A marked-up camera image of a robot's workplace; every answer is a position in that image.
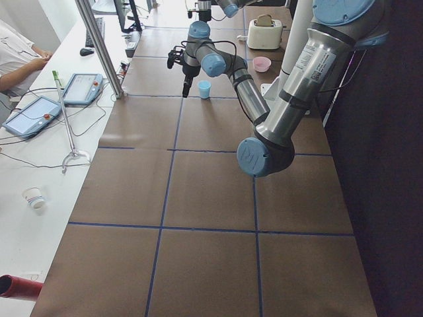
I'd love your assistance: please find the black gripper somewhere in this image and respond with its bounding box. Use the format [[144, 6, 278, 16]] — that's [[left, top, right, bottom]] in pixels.
[[182, 61, 200, 98], [198, 9, 212, 20]]

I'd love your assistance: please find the light blue cup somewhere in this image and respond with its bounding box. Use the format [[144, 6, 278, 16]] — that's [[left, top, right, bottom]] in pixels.
[[198, 81, 212, 99]]

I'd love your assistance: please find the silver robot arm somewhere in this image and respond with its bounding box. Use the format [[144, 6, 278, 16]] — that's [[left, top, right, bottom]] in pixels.
[[168, 1, 391, 177], [188, 0, 259, 22]]

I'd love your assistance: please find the cream toaster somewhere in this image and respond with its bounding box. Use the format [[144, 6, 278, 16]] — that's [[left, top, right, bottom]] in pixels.
[[247, 19, 283, 50]]

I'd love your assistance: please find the toast slice in toaster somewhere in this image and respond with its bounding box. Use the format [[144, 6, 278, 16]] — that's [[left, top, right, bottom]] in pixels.
[[256, 15, 272, 27]]

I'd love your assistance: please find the pink bowl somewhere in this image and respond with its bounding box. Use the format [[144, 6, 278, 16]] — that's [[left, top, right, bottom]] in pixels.
[[252, 56, 272, 73]]

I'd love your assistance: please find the computer monitor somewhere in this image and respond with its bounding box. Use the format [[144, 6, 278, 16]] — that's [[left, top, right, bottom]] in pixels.
[[113, 0, 142, 34]]

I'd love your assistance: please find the far teach pendant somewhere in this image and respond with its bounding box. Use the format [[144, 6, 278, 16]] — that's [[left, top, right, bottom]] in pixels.
[[63, 73, 103, 107]]

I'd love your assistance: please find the teach pendant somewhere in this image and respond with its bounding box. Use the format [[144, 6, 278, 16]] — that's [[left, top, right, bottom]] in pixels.
[[63, 73, 103, 107], [2, 96, 62, 139]]

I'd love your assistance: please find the black keyboard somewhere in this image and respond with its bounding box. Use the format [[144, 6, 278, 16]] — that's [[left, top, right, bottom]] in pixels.
[[84, 17, 106, 48]]

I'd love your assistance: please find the black computer mouse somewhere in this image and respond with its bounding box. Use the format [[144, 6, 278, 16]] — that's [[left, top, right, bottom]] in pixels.
[[79, 48, 95, 57]]

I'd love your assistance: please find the near teach pendant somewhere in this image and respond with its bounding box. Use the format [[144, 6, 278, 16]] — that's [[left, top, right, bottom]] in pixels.
[[2, 96, 62, 139]]

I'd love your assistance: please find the person in white shirt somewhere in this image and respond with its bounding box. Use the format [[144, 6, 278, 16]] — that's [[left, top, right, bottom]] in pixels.
[[1, 20, 53, 97]]

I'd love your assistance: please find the paper cup on desk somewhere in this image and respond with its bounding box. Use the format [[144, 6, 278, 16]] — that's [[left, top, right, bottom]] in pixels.
[[22, 187, 46, 209]]

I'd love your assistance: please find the red cylinder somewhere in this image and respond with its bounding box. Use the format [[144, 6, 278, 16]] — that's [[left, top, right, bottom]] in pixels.
[[1, 275, 44, 302]]

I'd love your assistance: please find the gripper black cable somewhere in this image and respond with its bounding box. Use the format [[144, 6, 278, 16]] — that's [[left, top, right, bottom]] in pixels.
[[180, 39, 258, 126]]

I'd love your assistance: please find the aluminium frame post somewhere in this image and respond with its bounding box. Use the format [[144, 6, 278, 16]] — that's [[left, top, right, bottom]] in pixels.
[[75, 0, 124, 100]]

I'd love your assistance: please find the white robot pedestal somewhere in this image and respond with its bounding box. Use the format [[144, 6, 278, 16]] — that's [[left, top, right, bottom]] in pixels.
[[260, 0, 313, 110]]

